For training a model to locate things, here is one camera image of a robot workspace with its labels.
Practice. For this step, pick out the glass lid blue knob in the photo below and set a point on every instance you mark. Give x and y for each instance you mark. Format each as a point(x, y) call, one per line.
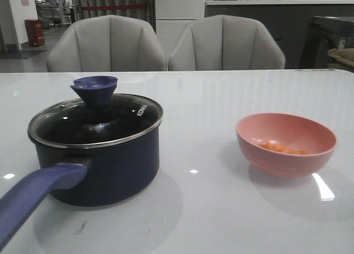
point(98, 118)

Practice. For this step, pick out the pink bowl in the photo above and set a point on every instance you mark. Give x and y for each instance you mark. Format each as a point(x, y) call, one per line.
point(294, 131)

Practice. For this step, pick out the right grey chair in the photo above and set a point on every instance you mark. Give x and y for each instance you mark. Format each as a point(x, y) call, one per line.
point(225, 42)

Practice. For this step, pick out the grey chair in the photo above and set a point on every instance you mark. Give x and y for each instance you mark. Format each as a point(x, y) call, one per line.
point(109, 43)
point(225, 42)

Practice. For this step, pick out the left grey chair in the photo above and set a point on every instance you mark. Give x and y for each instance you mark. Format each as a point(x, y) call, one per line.
point(109, 43)

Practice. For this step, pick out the white cabinet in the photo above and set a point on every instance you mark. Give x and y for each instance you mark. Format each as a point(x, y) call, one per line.
point(170, 18)

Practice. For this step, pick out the red barrier belt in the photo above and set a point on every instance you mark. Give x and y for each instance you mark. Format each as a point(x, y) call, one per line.
point(114, 8)

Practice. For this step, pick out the dark grey counter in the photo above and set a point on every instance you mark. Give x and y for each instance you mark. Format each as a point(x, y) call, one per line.
point(287, 20)

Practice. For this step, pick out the red trash bin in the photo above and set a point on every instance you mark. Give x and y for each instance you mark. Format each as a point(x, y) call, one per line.
point(34, 32)

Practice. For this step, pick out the dark appliance at right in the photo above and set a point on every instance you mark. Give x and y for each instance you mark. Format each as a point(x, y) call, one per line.
point(324, 34)

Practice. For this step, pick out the beige cushion at right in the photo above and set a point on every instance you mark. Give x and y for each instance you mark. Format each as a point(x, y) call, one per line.
point(342, 59)

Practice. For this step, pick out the dark blue saucepan purple handle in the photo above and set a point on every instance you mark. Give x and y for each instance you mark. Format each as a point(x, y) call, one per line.
point(81, 177)

